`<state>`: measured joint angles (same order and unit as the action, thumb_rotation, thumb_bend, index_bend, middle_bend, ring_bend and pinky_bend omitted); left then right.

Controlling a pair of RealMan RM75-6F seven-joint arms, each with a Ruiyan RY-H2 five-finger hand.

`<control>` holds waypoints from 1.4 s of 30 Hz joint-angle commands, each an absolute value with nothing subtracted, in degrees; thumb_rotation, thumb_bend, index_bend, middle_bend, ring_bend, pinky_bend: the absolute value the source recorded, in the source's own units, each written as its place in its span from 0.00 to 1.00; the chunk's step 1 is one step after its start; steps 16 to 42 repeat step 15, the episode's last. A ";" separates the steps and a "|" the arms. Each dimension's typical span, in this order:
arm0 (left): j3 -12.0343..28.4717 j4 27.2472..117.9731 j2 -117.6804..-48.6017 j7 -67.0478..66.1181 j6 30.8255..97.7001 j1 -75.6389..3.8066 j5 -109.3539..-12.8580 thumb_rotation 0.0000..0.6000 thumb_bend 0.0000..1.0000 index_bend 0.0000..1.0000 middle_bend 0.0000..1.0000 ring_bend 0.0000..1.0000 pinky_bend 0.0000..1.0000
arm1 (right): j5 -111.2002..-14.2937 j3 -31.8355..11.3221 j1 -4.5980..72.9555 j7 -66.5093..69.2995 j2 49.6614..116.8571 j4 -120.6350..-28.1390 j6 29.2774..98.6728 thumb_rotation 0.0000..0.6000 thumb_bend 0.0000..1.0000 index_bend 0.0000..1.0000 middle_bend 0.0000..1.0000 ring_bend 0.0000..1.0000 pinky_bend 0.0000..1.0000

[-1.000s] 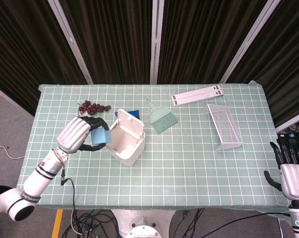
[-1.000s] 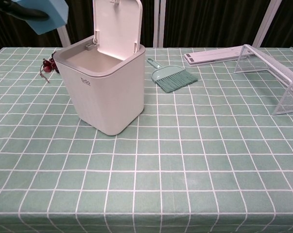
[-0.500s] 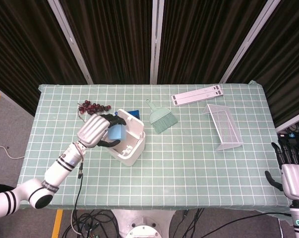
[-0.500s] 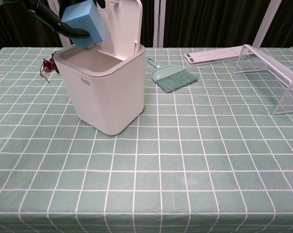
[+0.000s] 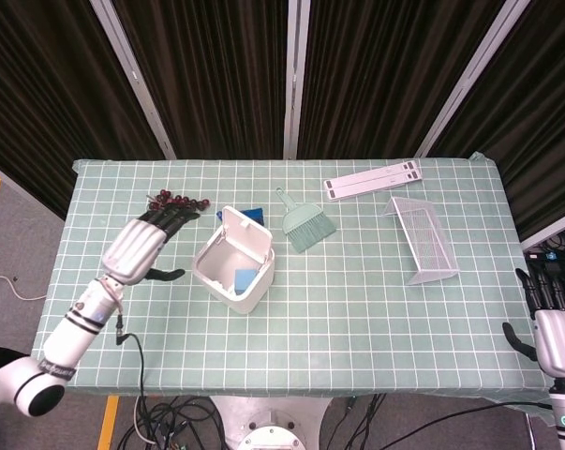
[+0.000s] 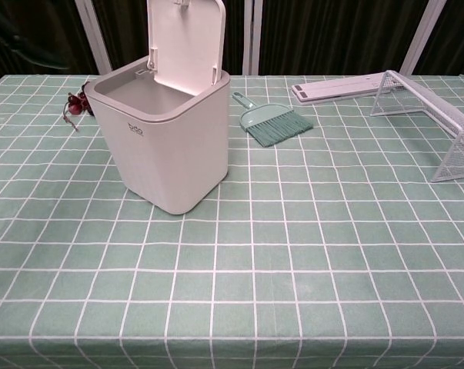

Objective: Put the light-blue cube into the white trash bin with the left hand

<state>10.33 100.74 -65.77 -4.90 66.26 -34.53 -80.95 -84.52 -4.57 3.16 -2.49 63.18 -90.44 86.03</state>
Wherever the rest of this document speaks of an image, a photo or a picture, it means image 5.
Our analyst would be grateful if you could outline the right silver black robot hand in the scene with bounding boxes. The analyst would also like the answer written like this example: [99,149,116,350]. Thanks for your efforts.
[501,266,565,379]

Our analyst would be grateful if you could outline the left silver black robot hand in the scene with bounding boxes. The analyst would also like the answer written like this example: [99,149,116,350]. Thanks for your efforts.
[101,208,202,287]

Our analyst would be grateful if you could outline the light blue foam cube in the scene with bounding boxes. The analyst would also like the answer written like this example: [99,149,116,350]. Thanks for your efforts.
[233,268,260,296]

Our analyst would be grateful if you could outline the white plastic trash bin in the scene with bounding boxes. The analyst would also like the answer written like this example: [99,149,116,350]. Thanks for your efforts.
[191,204,276,316]

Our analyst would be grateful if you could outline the small green hand brush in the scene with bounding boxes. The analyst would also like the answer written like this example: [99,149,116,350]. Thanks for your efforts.
[287,209,338,255]

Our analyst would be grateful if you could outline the green grid tablecloth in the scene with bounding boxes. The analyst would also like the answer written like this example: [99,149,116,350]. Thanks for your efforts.
[31,152,556,407]

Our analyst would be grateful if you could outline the red berry sprig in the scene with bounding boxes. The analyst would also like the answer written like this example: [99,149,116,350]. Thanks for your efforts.
[145,188,212,212]

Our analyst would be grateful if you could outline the dark blue flat object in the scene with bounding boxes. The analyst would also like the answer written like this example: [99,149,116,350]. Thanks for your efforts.
[216,205,268,228]

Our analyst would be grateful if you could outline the small green dustpan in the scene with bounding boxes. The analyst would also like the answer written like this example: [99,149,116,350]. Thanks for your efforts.
[275,187,311,235]

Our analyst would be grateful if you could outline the dark curtain panel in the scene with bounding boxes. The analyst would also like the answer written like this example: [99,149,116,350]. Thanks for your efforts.
[296,0,506,160]
[0,0,167,220]
[429,0,565,243]
[111,0,293,160]

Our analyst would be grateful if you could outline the white folding laptop stand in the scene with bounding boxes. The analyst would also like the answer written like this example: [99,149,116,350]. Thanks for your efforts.
[322,158,426,203]

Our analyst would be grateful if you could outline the black cables with blue tag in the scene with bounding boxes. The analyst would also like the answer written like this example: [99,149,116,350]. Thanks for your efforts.
[520,229,565,278]

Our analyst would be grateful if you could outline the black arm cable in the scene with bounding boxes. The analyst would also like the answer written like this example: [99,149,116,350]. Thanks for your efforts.
[114,312,148,450]

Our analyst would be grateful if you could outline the thin white floor cable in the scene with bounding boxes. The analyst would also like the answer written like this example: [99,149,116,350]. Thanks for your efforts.
[0,275,48,302]

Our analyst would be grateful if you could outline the white wire mesh rack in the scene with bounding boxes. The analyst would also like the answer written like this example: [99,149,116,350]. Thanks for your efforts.
[383,195,461,287]

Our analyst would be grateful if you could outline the white partition post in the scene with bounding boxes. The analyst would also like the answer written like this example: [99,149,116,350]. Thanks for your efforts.
[282,0,311,160]
[88,0,178,161]
[413,0,532,158]

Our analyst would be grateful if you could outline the black floor cable bundle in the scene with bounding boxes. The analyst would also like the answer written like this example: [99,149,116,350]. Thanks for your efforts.
[117,396,230,450]

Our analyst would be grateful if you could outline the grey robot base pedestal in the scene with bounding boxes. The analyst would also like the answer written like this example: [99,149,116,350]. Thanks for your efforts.
[209,395,334,450]

